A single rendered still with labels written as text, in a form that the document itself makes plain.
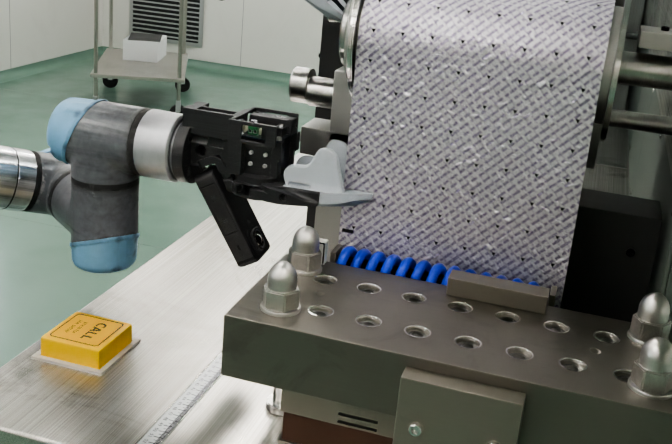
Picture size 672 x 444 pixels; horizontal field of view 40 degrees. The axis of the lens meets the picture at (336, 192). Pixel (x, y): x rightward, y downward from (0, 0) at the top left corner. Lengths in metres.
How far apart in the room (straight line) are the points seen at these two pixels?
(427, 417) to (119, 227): 0.44
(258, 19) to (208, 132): 6.00
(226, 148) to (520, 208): 0.31
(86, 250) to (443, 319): 0.43
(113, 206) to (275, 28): 5.92
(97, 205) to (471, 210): 0.41
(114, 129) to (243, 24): 6.03
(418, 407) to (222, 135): 0.36
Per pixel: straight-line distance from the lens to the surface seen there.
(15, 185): 1.13
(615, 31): 0.90
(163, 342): 1.04
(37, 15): 6.80
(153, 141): 0.98
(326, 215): 1.05
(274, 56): 6.95
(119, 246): 1.06
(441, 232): 0.94
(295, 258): 0.90
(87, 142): 1.02
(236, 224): 0.98
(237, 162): 0.94
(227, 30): 7.07
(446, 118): 0.90
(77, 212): 1.05
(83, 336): 1.00
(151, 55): 5.93
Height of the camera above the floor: 1.39
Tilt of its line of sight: 18 degrees down
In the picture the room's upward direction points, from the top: 5 degrees clockwise
